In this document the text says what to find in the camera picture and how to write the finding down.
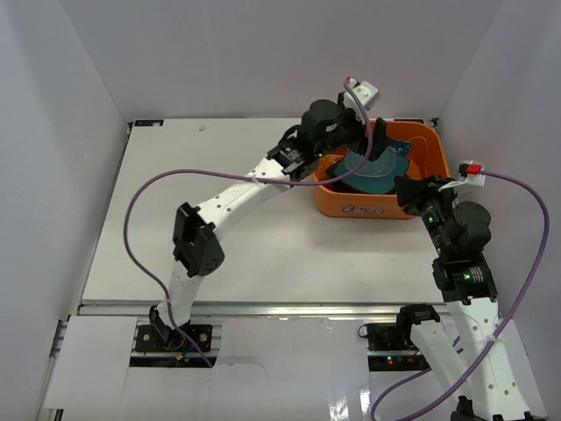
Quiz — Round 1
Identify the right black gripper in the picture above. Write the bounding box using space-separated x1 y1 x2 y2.
393 174 458 256

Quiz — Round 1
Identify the dark blue shell plate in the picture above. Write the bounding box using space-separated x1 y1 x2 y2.
389 139 413 158

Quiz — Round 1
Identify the teal square plate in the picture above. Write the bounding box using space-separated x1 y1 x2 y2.
325 154 410 195

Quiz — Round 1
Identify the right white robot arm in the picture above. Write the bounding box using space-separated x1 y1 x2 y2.
394 175 537 420

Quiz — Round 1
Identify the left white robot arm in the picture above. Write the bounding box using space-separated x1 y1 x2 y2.
149 93 386 350

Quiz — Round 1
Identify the orange plastic bin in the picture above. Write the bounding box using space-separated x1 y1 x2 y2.
315 119 450 220

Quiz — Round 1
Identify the blue table label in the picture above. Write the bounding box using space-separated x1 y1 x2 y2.
133 119 164 127

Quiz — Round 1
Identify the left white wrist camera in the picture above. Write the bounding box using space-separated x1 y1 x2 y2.
343 78 379 112

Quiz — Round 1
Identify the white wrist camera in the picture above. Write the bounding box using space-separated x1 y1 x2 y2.
438 161 486 195
343 78 379 112

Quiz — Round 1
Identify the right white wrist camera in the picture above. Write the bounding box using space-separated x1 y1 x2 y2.
438 161 486 195

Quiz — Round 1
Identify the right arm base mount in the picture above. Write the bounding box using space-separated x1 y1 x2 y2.
357 323 415 352

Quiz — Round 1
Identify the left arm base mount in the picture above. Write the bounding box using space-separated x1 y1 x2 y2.
130 325 216 368

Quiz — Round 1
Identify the aluminium table front rail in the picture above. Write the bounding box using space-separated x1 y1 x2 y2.
76 302 452 318

